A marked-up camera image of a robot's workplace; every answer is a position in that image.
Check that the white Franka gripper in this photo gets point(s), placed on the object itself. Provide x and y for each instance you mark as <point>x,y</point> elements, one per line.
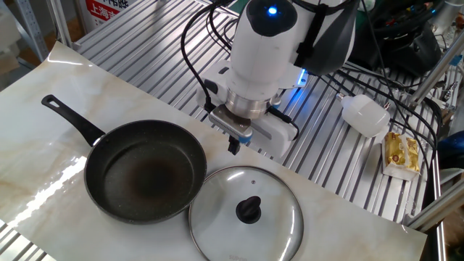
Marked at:
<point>275,139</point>

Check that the glass lid with black knob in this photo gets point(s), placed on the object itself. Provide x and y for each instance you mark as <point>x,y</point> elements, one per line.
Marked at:
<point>224,224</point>

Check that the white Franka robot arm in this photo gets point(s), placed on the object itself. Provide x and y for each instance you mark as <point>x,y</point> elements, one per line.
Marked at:
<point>261,58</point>

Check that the black frying pan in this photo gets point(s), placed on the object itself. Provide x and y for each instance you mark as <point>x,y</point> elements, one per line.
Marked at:
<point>145,174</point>

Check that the white plastic bottle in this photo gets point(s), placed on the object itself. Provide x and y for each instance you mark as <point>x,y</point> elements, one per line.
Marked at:
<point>364,116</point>

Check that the yellow snack packet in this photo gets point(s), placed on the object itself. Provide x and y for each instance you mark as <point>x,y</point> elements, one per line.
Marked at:
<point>398,154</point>

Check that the white marble pattern mat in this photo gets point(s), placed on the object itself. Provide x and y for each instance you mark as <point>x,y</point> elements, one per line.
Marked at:
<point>54,119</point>

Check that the red and white sign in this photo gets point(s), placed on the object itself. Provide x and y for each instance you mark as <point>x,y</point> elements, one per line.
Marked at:
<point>99,11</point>

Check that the black racing wheel controller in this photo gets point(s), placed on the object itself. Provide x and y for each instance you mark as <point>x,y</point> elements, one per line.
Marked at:
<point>417,54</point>

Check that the dark blue shiny object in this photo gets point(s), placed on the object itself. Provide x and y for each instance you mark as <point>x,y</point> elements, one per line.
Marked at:
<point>453,150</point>

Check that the grey perforated shelf upright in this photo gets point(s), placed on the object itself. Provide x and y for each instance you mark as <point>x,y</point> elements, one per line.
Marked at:
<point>32,32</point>

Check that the grey metal cylinder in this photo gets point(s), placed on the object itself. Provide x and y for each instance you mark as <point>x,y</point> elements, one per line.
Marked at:
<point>447,14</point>

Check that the aluminium profile post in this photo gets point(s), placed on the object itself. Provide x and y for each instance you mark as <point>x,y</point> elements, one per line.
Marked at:
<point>433,74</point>
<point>438,206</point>
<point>61,25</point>

